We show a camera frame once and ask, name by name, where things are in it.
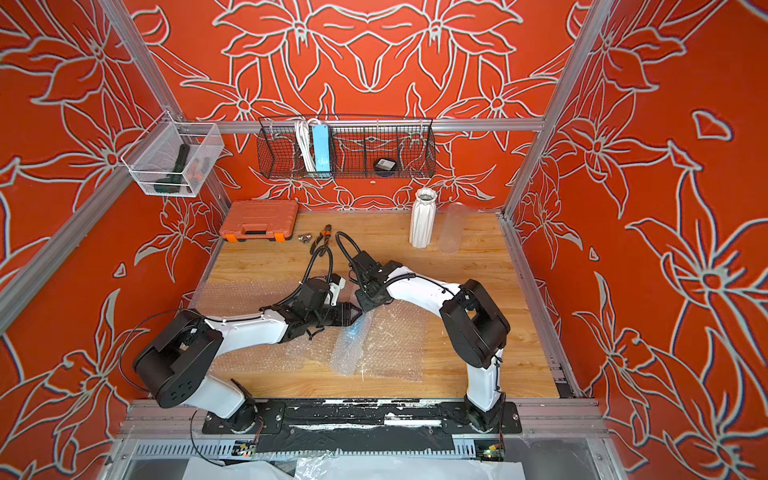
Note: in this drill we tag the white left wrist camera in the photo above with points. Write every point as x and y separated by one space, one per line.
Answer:
336 286

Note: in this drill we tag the small black device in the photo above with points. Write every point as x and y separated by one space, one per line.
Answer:
385 166

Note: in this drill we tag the bubble wrap roll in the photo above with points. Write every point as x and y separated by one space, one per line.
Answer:
394 349

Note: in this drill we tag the orange plastic tool case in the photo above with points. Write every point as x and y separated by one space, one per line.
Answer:
273 220

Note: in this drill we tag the light blue box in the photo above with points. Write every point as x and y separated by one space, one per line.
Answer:
321 144

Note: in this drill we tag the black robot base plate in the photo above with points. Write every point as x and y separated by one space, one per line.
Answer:
450 416

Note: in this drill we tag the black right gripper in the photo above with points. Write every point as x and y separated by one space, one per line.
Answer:
360 294

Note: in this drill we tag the narrow bubble bundle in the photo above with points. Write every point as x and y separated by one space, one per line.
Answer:
349 346

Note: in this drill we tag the bubble wrap sheet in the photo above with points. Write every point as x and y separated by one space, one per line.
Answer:
248 348

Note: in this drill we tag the white ribbed ceramic vase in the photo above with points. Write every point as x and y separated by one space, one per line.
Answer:
422 218

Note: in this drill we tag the dark green screwdriver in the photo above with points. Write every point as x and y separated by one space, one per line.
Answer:
171 182

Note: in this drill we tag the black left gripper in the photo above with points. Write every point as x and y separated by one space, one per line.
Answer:
345 314

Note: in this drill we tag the clear acrylic wall box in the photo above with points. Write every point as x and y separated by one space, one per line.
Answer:
152 154

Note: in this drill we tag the orange black pliers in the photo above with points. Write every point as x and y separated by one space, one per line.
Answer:
322 239

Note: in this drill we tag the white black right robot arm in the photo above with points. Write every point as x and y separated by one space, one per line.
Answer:
475 325

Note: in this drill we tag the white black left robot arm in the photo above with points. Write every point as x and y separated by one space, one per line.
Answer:
175 366

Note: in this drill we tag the black wire wall basket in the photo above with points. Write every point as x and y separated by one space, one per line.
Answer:
285 147

